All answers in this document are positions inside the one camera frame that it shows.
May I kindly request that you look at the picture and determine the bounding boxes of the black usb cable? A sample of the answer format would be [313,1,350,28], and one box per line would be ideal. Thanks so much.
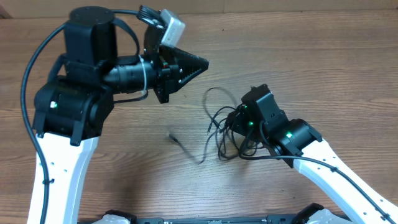
[167,86,265,165]

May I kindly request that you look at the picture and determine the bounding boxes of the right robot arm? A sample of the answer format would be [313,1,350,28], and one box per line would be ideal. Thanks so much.
[225,84,397,223]

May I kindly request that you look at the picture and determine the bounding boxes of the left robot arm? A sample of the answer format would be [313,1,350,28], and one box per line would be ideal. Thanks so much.
[21,6,209,223]

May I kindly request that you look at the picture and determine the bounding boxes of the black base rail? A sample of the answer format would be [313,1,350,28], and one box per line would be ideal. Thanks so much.
[134,214,296,224]

